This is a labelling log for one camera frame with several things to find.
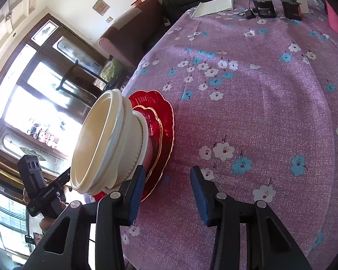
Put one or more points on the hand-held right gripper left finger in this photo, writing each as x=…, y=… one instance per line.
x=136, y=194

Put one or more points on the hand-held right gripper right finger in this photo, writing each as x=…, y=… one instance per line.
x=201, y=199

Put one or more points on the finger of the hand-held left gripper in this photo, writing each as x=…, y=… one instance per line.
x=64, y=177

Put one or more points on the white bowl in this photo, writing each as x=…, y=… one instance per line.
x=148, y=153

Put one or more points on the small cream ribbed bowl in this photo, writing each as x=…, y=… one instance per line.
x=93, y=135

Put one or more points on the large cream ribbed bowl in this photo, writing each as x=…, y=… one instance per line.
x=129, y=135

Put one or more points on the small red scalloped plate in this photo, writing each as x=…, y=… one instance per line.
x=155, y=135

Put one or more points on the large red scalloped plate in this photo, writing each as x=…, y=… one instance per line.
x=167, y=123

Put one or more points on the person's left hand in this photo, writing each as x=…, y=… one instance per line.
x=48, y=225

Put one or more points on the dark wooden chair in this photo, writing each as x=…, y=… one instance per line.
x=73, y=70

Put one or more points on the purple floral tablecloth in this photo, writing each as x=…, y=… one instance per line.
x=256, y=104

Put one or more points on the green cushion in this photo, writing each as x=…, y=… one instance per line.
x=111, y=70

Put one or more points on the wooden glass door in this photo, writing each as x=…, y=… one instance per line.
x=45, y=62

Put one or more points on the brown armchair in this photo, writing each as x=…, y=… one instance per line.
x=135, y=25

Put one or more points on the black power adapter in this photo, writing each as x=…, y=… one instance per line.
x=249, y=14

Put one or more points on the white paper pad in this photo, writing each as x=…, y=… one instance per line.
x=214, y=5

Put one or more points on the black leather sofa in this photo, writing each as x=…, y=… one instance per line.
x=183, y=2

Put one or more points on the black battery box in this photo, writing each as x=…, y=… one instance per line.
x=264, y=8

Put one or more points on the wall socket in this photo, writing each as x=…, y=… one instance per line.
x=109, y=19

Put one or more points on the small framed wall picture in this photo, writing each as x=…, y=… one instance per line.
x=101, y=6

